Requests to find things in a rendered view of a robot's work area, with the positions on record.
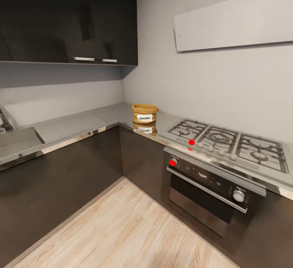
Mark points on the oven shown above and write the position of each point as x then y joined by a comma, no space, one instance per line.
215,201

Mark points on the popcorn bag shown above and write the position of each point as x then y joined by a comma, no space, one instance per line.
144,113

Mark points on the drop in sink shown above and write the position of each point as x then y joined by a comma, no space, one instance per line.
22,140

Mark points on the range hood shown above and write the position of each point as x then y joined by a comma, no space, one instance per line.
234,23

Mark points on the burner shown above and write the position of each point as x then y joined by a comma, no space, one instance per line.
256,153

